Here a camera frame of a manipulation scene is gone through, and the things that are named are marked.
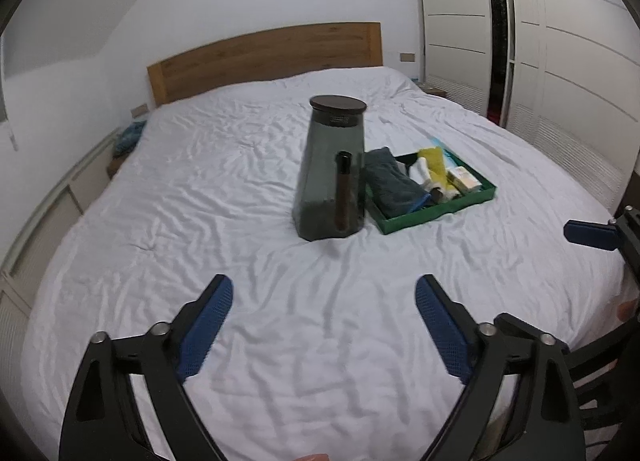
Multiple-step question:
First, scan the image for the yellow-green towel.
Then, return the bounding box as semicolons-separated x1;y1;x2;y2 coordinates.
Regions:
417;147;458;202

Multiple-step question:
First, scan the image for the white cloth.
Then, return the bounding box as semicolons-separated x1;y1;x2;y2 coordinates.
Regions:
407;157;436;189

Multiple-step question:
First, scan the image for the small cream box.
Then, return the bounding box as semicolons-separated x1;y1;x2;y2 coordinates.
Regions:
446;167;483;194

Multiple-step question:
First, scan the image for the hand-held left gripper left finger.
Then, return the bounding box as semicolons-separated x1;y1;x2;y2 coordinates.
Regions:
59;273;235;461

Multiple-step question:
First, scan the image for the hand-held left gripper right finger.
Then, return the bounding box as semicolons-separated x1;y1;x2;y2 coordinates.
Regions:
414;275;586;461

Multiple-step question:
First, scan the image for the dark grey fleece towel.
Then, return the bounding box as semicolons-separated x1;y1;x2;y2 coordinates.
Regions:
362;147;432;218

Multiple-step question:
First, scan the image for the clear plastic zip bag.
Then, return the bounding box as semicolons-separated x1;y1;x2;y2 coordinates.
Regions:
430;138;468;166

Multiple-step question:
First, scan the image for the blue crumpled cloth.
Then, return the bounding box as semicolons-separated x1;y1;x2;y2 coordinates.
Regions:
114;121;147;158

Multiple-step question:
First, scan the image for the wooden headboard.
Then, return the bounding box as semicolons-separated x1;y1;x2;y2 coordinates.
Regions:
146;22;383;106

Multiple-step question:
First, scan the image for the white bed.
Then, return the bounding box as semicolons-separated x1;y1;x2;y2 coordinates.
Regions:
20;66;632;461

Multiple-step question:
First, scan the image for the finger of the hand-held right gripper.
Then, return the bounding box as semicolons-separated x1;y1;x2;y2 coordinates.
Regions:
567;316;640;408
563;206;640;287

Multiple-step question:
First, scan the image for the green tray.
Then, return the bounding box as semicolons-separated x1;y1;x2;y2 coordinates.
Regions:
365;150;498;236

